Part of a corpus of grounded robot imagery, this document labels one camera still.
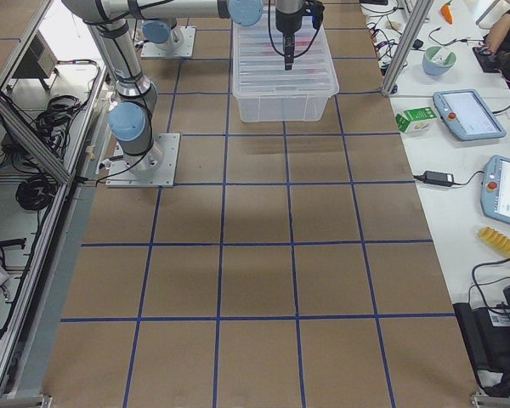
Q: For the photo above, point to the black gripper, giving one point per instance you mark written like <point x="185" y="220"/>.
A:
<point x="286" y="24"/>

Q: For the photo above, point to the clear plastic storage box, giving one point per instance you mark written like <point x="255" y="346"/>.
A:
<point x="264" y="90"/>

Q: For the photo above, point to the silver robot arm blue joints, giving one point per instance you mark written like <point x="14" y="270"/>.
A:
<point x="131" y="121"/>

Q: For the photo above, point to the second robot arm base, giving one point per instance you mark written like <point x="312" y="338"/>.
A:
<point x="164" y="33"/>

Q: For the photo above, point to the grey control box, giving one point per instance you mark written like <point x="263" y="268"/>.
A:
<point x="39" y="62"/>

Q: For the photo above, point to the blue green bowl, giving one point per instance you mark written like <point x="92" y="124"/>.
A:
<point x="437" y="60"/>

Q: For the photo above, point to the green white milk carton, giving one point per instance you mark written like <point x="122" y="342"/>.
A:
<point x="415" y="120"/>

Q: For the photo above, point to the orange toy carrot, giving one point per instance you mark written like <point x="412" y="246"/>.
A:
<point x="446" y="13"/>

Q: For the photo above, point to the silver robot mounting plate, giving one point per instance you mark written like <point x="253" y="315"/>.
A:
<point x="157" y="169"/>

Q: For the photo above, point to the blue teach pendant upper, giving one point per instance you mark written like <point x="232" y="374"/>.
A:
<point x="467" y="116"/>

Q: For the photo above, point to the blue teach pendant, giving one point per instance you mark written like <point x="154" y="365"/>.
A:
<point x="467" y="116"/>
<point x="495" y="190"/>

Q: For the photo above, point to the black power adapter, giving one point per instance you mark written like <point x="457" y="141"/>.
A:
<point x="438" y="178"/>

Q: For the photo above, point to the blue teach pendant lower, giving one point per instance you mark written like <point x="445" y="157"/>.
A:
<point x="495" y="190"/>

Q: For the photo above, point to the yellow corrugated toy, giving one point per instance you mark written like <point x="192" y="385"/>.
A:
<point x="495" y="239"/>

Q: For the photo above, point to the black laptop device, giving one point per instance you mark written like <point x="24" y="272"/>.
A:
<point x="486" y="334"/>

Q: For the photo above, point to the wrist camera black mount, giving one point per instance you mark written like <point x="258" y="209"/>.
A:
<point x="315" y="10"/>

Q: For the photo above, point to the aluminium frame post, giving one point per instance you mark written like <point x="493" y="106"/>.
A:
<point x="412" y="27"/>

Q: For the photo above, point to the aluminium frame rail left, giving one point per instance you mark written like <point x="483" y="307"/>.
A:
<point x="18" y="128"/>

